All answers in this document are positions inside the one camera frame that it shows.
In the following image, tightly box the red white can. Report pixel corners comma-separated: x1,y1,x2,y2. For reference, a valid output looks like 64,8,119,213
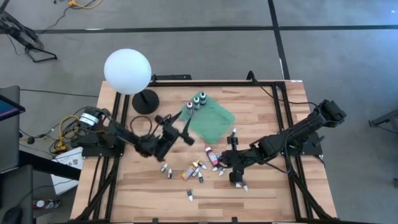
32,198,62,210

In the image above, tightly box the white cardboard box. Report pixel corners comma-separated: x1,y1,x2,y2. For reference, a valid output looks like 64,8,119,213
50,146,84,196

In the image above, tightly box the black computer monitor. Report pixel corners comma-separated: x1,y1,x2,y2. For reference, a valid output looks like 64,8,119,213
0,94,26,122

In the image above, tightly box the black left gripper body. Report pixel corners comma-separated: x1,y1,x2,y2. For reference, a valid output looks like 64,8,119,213
154,114,195,147

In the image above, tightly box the orange yellow cap coloring bottle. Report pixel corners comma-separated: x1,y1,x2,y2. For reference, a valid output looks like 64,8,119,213
181,159,200,180

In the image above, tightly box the black cable hook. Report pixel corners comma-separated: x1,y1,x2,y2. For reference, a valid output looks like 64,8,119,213
246,70,259,85

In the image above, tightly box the yellow coiled cable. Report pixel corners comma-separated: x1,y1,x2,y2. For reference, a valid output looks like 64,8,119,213
51,114,82,154

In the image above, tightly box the white globe table lamp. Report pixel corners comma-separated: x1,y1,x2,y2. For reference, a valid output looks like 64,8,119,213
103,48,160,115

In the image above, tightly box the yellow floor cable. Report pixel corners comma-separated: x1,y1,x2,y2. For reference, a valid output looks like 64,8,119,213
67,0,104,9

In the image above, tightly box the pink cap food coloring bottle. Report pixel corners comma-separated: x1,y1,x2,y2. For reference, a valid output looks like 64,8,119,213
204,143,221,168

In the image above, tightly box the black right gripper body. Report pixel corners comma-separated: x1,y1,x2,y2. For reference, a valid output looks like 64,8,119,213
228,136,254,187

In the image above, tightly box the black folded stand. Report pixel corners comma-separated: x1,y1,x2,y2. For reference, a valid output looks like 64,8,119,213
0,9,58,63

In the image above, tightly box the dark grey desk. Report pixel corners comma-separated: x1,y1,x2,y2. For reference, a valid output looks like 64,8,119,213
0,85,21,174

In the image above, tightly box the green translucent plastic tray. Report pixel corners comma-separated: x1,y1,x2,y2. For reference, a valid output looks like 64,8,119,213
179,91,236,145

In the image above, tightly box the black power cable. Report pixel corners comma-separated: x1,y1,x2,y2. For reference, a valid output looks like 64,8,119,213
248,70,324,108

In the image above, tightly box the black aluminium table frame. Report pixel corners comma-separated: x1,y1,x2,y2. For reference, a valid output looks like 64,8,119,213
74,79,338,224

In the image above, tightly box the black computer mouse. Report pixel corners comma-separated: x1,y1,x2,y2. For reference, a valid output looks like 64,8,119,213
1,206,23,224

